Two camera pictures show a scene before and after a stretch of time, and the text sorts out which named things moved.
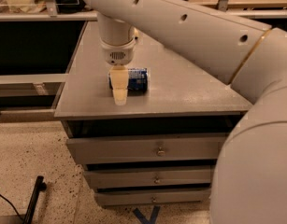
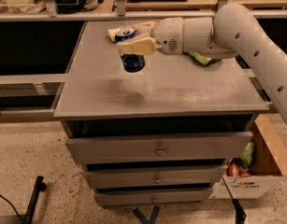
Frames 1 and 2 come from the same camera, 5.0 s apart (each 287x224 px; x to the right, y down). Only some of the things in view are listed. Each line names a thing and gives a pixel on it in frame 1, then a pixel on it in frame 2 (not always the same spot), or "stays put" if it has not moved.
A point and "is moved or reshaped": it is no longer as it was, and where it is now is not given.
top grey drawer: [146, 148] stays put
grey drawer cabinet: [162, 147] stays put
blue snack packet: [137, 80] is moved or reshaped
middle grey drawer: [150, 177] stays put
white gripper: [117, 55] → [168, 35]
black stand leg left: [40, 186] stays put
